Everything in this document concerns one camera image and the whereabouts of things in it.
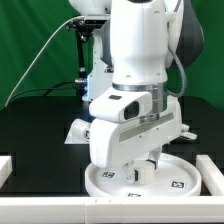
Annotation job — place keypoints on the white right fence bar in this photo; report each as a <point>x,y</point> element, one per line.
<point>211,175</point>

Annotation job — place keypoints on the white fence bar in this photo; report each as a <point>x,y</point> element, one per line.
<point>5,169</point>
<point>87,210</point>
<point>211,175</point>

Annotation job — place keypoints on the white front fence bar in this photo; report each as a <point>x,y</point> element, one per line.
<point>87,210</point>

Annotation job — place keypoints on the white marker sheet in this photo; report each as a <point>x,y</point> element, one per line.
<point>75,139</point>

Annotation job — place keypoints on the white round table top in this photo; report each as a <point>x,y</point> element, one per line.
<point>172,177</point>

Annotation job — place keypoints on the white table base piece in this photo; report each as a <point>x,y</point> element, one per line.
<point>186,133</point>

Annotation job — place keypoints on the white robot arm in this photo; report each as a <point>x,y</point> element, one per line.
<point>139,46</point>

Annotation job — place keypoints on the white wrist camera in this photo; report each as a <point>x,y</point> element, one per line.
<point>120,106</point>

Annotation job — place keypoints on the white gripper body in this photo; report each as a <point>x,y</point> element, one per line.
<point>113,145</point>

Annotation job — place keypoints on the white left fence bar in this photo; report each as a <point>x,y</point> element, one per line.
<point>5,169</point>

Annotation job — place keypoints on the black camera stand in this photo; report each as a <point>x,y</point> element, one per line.
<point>83,31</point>

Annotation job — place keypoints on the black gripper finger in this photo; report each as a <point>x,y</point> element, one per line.
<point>130,173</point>
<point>154,155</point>

